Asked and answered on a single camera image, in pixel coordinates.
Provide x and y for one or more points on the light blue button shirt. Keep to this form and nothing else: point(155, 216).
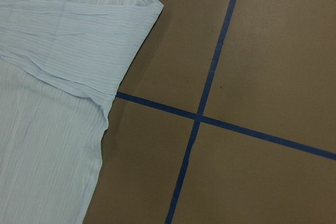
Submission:
point(62, 62)

